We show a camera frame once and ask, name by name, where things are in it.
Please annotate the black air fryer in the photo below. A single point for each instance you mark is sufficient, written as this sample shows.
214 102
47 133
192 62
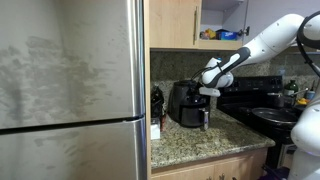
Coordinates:
183 106

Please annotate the blue cup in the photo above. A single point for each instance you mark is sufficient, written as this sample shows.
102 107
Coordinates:
310 95

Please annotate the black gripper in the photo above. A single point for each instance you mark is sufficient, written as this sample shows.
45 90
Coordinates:
197 87

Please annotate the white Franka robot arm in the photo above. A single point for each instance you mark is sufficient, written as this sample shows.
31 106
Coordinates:
276 38

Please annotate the dark sauce bottle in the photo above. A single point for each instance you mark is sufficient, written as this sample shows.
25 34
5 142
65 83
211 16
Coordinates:
156 101

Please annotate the yellow food bag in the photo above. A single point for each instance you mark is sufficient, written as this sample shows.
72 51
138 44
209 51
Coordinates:
210 33

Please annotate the small black pot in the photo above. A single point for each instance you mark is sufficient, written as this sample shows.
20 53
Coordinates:
275 99

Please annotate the blue Ziploc box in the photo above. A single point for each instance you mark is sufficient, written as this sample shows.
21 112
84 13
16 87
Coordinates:
227 34

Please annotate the yellow orange item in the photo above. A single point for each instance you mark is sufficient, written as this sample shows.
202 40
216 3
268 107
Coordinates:
301 100

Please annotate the black frying pan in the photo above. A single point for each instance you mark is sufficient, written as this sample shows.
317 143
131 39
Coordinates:
273 115

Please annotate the green glass bottle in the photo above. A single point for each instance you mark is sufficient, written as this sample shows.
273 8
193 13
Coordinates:
290 87

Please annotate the light wood base cabinet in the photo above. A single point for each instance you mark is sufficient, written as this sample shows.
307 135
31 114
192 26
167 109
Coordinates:
213 168

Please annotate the light wood wall cabinet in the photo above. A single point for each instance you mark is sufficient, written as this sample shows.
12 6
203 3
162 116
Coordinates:
171 23

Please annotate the small white box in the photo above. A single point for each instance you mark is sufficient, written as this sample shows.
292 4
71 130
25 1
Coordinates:
155 131

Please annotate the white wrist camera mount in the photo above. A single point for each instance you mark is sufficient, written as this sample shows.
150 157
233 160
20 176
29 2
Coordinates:
210 91

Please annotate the black electric stove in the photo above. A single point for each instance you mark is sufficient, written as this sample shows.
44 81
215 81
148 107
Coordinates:
246 100

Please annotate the stainless steel refrigerator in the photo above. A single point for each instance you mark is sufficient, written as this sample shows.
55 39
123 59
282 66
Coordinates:
66 90

